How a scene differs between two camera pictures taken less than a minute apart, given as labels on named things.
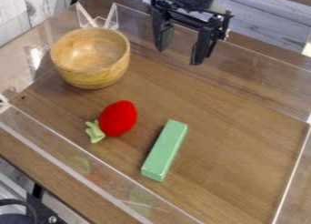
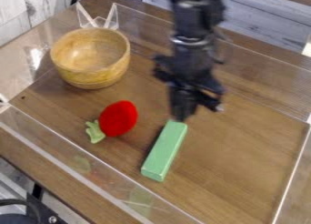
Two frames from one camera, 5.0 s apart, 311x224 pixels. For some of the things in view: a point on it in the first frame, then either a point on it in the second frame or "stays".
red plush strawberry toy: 116,118 stays
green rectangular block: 156,164 stays
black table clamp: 45,215 stays
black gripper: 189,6 to 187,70
